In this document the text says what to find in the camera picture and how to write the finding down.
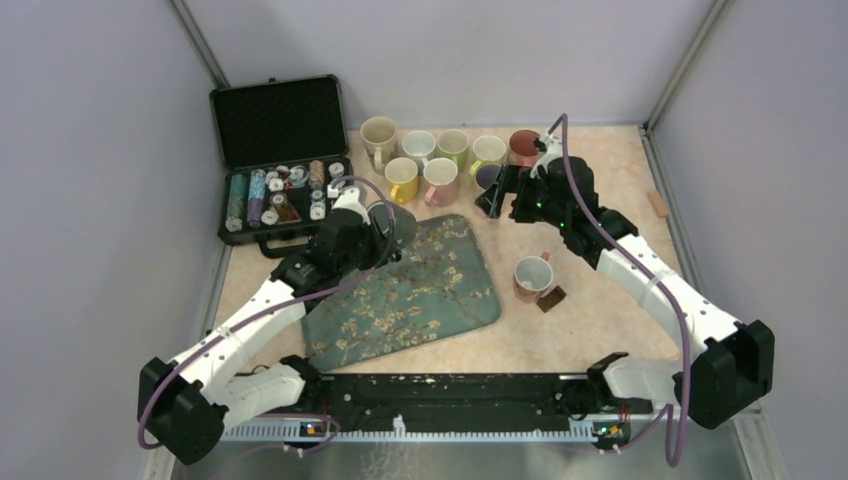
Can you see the light wooden block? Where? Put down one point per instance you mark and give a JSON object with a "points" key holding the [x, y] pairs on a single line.
{"points": [[658, 204]]}

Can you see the teal floral serving tray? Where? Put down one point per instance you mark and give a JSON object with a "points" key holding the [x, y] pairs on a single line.
{"points": [[441, 287]]}

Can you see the terracotta upside-down mug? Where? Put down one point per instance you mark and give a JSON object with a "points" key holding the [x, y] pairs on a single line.
{"points": [[532, 277]]}

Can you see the red-bottomed glass mug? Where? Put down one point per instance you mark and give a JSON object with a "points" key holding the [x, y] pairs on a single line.
{"points": [[523, 151]]}

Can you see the black poker chip case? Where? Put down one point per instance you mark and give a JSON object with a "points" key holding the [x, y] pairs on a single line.
{"points": [[282, 143]]}

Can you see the black upside-down mug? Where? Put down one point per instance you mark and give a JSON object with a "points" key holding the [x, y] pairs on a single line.
{"points": [[487, 176]]}

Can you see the pink upside-down mug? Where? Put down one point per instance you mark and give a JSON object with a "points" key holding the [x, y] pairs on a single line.
{"points": [[442, 179]]}

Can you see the white and blue mug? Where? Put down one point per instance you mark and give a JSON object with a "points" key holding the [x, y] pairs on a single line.
{"points": [[419, 145]]}

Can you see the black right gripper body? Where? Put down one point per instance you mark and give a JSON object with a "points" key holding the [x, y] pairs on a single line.
{"points": [[533, 204]]}

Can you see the dark brown wooden block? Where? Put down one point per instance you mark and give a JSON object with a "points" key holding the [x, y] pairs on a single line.
{"points": [[551, 299]]}

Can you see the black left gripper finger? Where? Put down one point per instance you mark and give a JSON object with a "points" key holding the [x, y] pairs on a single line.
{"points": [[403, 229], [383, 232]]}

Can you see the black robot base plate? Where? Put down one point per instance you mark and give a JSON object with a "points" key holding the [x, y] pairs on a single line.
{"points": [[460, 403]]}

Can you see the light green mug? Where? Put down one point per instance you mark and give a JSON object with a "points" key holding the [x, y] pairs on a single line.
{"points": [[454, 145]]}

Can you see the yellow upside-down mug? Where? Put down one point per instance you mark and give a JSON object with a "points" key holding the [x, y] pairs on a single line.
{"points": [[403, 175]]}

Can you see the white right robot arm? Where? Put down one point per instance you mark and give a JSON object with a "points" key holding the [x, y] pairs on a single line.
{"points": [[725, 364]]}

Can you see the cream patterned mug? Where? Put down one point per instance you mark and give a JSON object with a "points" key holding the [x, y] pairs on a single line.
{"points": [[380, 138]]}

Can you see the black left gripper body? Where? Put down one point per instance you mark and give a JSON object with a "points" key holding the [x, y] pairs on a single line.
{"points": [[370, 253]]}

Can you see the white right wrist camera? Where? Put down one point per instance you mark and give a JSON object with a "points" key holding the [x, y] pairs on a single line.
{"points": [[550, 149]]}

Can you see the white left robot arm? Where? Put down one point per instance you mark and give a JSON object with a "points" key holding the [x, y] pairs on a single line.
{"points": [[187, 403]]}

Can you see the lime green faceted mug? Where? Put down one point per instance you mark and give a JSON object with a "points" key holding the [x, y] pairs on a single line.
{"points": [[487, 150]]}

